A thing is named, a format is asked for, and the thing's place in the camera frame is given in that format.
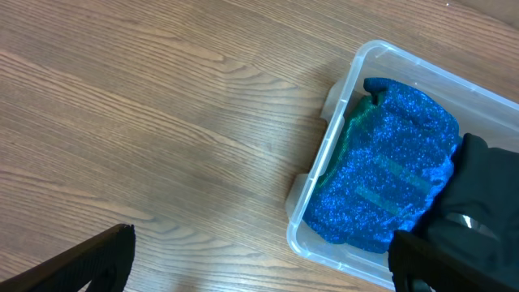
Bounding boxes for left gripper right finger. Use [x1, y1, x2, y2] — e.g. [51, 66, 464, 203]
[388, 230, 515, 292]

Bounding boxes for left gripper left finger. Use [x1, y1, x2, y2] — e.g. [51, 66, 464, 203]
[1, 224, 135, 292]

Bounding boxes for black garment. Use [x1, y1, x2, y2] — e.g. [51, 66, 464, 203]
[414, 133, 518, 289]

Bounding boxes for blue sequin glitter cloth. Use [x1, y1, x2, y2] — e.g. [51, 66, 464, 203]
[302, 77, 461, 254]

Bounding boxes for clear plastic storage bin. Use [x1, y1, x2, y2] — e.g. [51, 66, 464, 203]
[285, 40, 518, 290]

